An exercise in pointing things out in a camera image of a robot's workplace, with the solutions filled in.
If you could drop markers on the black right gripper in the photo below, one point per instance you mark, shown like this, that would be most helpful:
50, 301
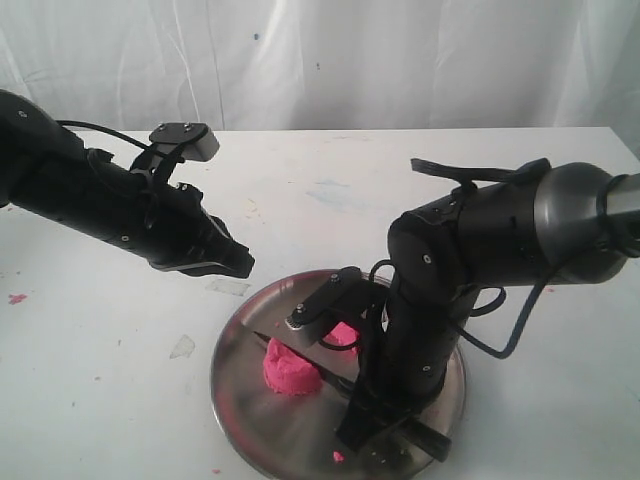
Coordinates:
407, 341

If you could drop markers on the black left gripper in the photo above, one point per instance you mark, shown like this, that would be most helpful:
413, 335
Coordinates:
173, 232

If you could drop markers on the black knife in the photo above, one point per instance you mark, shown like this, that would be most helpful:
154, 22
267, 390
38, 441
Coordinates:
330, 375

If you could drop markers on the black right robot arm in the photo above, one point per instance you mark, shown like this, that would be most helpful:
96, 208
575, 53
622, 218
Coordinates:
533, 226

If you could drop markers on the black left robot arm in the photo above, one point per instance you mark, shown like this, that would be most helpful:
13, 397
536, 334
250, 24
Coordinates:
48, 170

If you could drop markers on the clear tape piece upper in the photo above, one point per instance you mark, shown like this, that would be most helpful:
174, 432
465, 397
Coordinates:
228, 287

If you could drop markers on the clear tape piece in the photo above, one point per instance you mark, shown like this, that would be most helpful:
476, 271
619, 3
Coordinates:
183, 348
228, 287

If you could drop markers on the round stainless steel plate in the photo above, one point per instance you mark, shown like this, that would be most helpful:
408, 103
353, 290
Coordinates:
291, 437

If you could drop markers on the clear tape piece lower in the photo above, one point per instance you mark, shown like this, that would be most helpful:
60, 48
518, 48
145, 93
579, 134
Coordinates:
183, 348

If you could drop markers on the white backdrop curtain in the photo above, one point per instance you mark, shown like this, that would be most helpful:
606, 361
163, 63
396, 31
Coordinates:
248, 65

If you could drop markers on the pink dough crumb on table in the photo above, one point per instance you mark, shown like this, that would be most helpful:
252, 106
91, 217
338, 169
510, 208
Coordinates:
14, 299

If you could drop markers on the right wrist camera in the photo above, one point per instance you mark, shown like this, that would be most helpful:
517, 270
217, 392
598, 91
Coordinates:
315, 316

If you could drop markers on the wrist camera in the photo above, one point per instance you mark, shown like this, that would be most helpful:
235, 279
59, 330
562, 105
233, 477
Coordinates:
195, 141
315, 316

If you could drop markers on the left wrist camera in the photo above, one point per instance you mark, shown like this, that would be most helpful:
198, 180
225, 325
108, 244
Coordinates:
195, 141

